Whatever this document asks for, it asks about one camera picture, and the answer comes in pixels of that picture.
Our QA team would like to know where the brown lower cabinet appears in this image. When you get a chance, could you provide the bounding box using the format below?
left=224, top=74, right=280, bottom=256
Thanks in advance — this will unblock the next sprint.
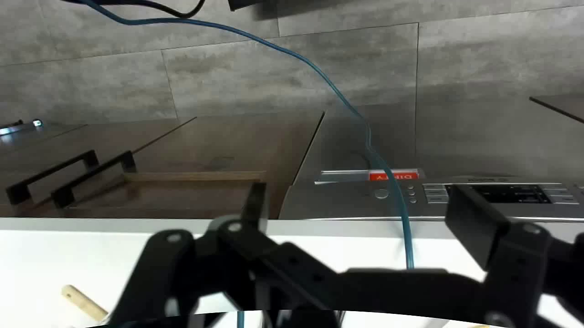
left=0, top=114, right=324, bottom=221

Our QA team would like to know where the black cable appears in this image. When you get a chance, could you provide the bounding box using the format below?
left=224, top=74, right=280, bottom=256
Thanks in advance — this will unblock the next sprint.
left=61, top=0, right=206, bottom=21

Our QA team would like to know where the stainless steel dishwasher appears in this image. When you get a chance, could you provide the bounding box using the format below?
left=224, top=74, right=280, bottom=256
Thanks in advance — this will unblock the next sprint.
left=280, top=97, right=584, bottom=223

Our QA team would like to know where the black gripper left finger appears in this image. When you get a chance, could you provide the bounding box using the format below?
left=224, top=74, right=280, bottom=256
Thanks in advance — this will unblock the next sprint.
left=107, top=181, right=342, bottom=328

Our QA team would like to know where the shiny metal knob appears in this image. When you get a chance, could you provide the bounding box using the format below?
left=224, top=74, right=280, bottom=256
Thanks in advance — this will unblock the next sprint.
left=0, top=117, right=45, bottom=139

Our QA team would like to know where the wooden slotted spoon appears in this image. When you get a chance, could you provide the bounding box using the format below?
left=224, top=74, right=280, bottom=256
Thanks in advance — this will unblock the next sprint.
left=60, top=283, right=109, bottom=325

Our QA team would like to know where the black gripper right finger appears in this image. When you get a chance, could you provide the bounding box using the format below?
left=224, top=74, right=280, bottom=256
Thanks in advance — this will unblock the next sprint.
left=445, top=183, right=584, bottom=328

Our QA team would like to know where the blue power cable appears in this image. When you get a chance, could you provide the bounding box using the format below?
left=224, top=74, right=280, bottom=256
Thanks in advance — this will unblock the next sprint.
left=78, top=0, right=417, bottom=272

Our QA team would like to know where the black cabinet handle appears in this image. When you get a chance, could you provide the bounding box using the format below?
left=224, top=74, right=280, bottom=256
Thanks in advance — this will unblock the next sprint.
left=5, top=150, right=100, bottom=209
left=50, top=150, right=136, bottom=210

